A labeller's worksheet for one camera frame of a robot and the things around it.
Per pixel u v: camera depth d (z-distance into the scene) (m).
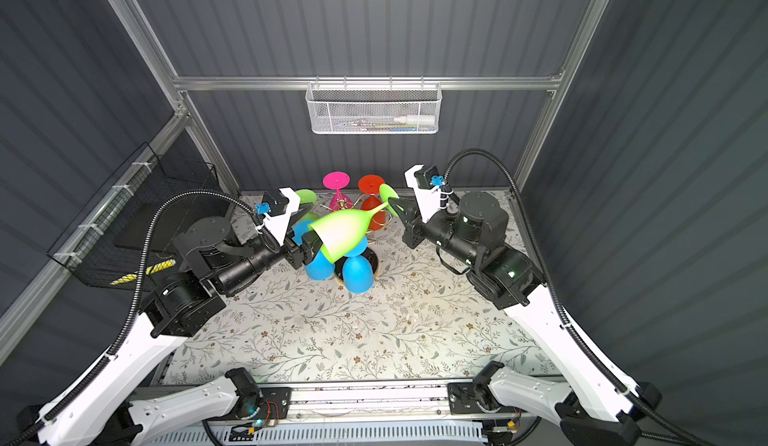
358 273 0.73
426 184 0.45
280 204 0.44
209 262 0.40
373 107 1.24
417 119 0.87
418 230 0.50
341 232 0.53
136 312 0.40
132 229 0.71
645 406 0.36
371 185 0.81
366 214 0.55
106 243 0.67
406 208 0.51
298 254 0.48
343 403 0.75
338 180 0.83
